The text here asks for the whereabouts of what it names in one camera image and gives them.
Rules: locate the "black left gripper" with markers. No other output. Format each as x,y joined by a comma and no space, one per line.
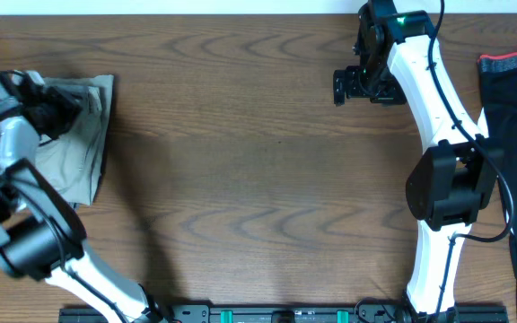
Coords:
65,109

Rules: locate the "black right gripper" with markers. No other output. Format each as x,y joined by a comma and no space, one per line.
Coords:
394,95

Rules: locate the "folded grey trousers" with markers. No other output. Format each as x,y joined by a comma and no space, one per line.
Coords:
72,205

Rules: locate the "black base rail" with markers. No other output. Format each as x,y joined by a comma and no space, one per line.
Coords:
312,314

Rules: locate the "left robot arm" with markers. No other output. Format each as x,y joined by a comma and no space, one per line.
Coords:
41,235

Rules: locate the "light khaki shorts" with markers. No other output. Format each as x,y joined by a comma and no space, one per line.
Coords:
72,163

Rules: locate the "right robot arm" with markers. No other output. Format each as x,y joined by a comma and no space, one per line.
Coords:
400,63

